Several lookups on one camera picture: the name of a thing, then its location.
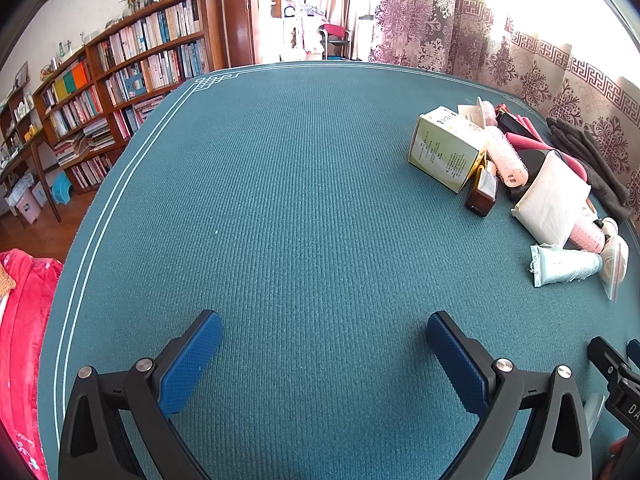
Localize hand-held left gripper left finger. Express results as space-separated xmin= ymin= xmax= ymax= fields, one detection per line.
xmin=58 ymin=309 xmax=224 ymax=480

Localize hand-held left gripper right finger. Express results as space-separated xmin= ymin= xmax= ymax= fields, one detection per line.
xmin=426 ymin=310 xmax=593 ymax=480

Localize clear zip bag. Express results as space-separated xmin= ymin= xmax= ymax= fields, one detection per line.
xmin=599 ymin=235 xmax=630 ymax=302

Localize light blue tube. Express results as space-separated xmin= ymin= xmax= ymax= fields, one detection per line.
xmin=529 ymin=243 xmax=603 ymax=288

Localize pink hair roller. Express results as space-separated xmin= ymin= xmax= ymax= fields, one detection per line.
xmin=484 ymin=125 xmax=529 ymax=189
xmin=567 ymin=212 xmax=607 ymax=254

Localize white soft packet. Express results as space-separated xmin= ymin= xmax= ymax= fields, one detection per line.
xmin=511 ymin=150 xmax=592 ymax=250

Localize brown glass bottle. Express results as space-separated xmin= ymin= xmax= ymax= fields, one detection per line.
xmin=465 ymin=165 xmax=499 ymax=218

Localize black funnel cup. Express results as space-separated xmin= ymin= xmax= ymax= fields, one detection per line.
xmin=506 ymin=149 xmax=549 ymax=202

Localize pale yellow carton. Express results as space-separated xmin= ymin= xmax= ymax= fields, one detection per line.
xmin=408 ymin=106 xmax=493 ymax=194

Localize white round lid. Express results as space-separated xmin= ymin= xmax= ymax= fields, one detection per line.
xmin=475 ymin=96 xmax=497 ymax=128

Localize person's right hand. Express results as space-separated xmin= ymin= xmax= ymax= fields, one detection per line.
xmin=606 ymin=437 xmax=627 ymax=480

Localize red blanket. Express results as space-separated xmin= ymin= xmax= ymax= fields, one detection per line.
xmin=0 ymin=249 xmax=65 ymax=480

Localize grey glove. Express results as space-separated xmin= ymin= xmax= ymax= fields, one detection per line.
xmin=546 ymin=117 xmax=596 ymax=153
xmin=555 ymin=125 xmax=636 ymax=221

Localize blue plastic stool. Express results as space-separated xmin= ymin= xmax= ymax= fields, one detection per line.
xmin=50 ymin=172 xmax=74 ymax=205

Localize pink storage box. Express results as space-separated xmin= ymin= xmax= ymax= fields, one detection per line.
xmin=7 ymin=192 xmax=42 ymax=225

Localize wooden side shelf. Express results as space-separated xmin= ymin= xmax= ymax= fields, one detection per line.
xmin=0 ymin=62 xmax=63 ymax=224

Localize purple patterned curtain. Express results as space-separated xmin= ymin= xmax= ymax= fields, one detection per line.
xmin=369 ymin=0 xmax=640 ymax=211

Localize wooden bookcase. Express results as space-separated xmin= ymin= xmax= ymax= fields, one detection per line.
xmin=32 ymin=0 xmax=227 ymax=197

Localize rows of books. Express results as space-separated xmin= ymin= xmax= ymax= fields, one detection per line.
xmin=42 ymin=0 xmax=208 ymax=188

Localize red chair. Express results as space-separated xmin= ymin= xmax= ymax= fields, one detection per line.
xmin=319 ymin=23 xmax=352 ymax=59

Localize wooden door frame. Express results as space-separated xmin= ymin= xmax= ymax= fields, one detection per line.
xmin=225 ymin=0 xmax=282 ymax=66

